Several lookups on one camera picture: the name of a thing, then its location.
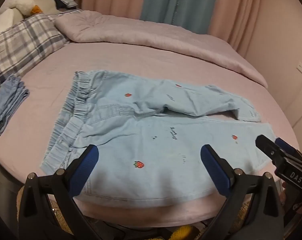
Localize light blue strawberry pants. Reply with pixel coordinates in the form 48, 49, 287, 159
40, 70, 275, 207

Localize person's right hand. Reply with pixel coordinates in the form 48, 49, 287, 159
279, 181, 302, 224

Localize pink bed sheet mattress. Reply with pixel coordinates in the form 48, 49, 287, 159
0, 41, 300, 228

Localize yellow plush item under bed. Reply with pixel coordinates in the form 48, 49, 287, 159
170, 225, 200, 240

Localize folded blue denim garment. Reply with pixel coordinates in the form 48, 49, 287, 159
0, 75, 30, 136

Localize pink curtain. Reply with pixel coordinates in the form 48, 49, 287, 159
82, 0, 261, 55

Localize plaid pillow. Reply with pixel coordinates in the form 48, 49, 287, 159
0, 9, 81, 86

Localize teal curtain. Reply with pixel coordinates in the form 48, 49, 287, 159
140, 0, 215, 34

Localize pink folded duvet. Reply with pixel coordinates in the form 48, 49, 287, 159
54, 10, 268, 88

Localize white plush duck toy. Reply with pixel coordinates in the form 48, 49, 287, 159
6, 0, 43, 16

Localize dark folded clothes on headboard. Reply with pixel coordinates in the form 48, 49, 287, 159
54, 0, 78, 10

